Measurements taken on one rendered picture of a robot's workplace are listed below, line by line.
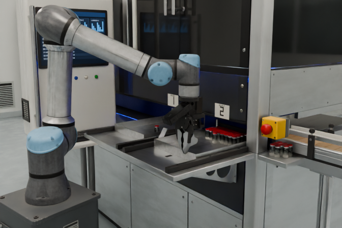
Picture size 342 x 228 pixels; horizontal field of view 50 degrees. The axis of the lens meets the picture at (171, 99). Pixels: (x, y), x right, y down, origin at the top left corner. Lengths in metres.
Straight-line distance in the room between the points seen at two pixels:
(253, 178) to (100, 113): 1.02
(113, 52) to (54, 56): 0.26
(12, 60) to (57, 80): 5.32
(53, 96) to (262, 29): 0.80
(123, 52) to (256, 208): 0.83
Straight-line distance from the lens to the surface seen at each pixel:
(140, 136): 1.61
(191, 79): 1.29
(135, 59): 1.16
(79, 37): 1.19
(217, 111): 1.58
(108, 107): 2.18
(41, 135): 1.27
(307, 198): 1.87
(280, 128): 1.40
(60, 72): 1.34
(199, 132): 1.67
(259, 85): 1.42
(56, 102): 1.36
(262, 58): 1.41
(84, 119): 2.12
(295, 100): 1.62
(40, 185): 1.29
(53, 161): 1.27
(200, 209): 1.81
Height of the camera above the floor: 1.33
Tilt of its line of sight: 10 degrees down
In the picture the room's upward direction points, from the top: straight up
